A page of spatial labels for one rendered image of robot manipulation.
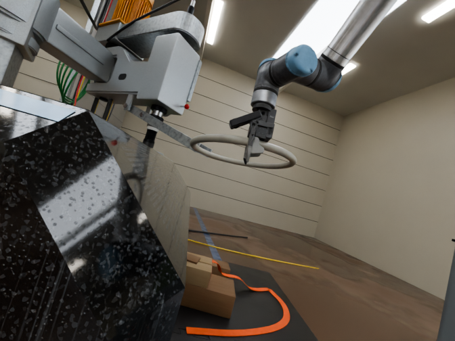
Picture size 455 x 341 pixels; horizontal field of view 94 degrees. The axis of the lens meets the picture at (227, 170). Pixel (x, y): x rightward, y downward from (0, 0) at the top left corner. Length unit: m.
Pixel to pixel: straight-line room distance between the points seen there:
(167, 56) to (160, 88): 0.20
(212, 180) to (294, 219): 2.79
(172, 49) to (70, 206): 1.18
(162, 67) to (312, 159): 6.10
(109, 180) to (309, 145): 6.79
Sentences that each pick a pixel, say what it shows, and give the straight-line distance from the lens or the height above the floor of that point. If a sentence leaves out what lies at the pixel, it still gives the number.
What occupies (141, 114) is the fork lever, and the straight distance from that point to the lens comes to 1.42.
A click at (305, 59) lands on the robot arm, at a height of 1.20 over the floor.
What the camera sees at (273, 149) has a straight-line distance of 0.78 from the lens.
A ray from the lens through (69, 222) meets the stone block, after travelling 0.35.
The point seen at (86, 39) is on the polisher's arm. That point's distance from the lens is 1.82.
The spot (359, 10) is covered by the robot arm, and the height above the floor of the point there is 1.35.
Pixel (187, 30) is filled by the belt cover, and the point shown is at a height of 1.60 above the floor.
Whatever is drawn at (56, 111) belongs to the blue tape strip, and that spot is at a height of 0.81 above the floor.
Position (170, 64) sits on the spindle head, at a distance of 1.38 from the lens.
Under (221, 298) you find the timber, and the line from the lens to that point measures 1.49.
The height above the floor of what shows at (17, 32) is 1.20.
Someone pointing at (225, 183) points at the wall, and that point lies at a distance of 5.90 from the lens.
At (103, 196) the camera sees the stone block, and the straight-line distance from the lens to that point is 0.37.
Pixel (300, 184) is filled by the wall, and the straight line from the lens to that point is 6.79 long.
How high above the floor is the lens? 0.77
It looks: 4 degrees up
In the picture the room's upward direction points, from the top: 16 degrees clockwise
